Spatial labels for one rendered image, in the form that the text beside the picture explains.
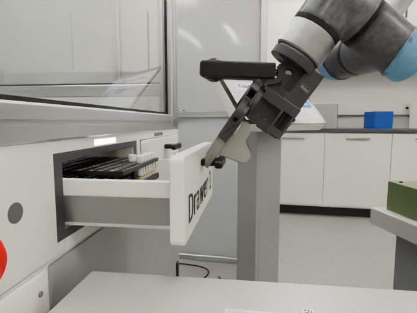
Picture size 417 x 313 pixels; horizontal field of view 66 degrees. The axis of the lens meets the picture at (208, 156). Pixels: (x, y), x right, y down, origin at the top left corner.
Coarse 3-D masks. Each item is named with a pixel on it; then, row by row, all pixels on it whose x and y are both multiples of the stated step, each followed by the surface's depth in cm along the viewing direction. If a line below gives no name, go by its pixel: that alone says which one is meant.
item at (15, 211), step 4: (12, 204) 33; (16, 204) 33; (20, 204) 34; (12, 208) 33; (16, 208) 33; (20, 208) 34; (8, 212) 32; (12, 212) 33; (16, 212) 33; (20, 212) 34; (8, 216) 32; (12, 216) 33; (16, 216) 33; (20, 216) 34; (12, 220) 33; (16, 220) 33
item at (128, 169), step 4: (148, 160) 58; (152, 160) 58; (156, 160) 61; (132, 164) 53; (136, 164) 53; (140, 164) 52; (144, 164) 54; (148, 164) 56; (120, 168) 47; (124, 168) 48; (128, 168) 47; (132, 168) 48; (136, 168) 50; (112, 172) 45; (116, 172) 45; (120, 172) 45; (124, 172) 45; (128, 172) 47
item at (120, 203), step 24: (168, 168) 65; (72, 192) 42; (96, 192) 41; (120, 192) 41; (144, 192) 41; (168, 192) 40; (72, 216) 42; (96, 216) 41; (120, 216) 41; (144, 216) 41; (168, 216) 40
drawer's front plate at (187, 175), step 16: (208, 144) 60; (176, 160) 38; (192, 160) 44; (176, 176) 38; (192, 176) 44; (208, 176) 61; (176, 192) 38; (192, 192) 44; (208, 192) 61; (176, 208) 38; (176, 224) 38; (192, 224) 44; (176, 240) 39
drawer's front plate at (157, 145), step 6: (156, 138) 78; (162, 138) 82; (168, 138) 88; (174, 138) 95; (144, 144) 71; (150, 144) 72; (156, 144) 77; (162, 144) 82; (144, 150) 71; (150, 150) 72; (156, 150) 77; (162, 150) 82; (168, 150) 88; (174, 150) 96; (156, 156) 77; (162, 156) 82; (168, 156) 88
